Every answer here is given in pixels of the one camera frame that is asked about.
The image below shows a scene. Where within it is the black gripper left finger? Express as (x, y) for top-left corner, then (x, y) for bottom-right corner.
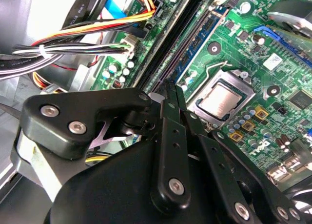
(11, 79), (193, 212)

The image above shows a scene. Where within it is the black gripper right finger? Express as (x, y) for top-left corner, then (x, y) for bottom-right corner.
(175, 85), (307, 224)

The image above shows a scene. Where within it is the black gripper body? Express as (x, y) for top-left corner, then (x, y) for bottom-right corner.
(45, 139), (236, 224)

